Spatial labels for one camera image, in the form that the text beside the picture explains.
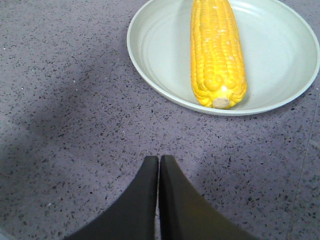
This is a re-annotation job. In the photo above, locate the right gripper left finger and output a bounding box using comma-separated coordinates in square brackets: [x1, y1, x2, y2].
[65, 156, 159, 240]

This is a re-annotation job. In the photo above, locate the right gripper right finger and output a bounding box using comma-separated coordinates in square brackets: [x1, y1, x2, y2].
[158, 155, 255, 240]

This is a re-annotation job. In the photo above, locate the pale speckled front corn cob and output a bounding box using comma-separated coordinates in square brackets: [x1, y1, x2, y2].
[190, 0, 248, 109]

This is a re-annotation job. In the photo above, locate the light green round plate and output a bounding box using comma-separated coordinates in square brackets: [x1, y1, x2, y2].
[127, 0, 320, 116]

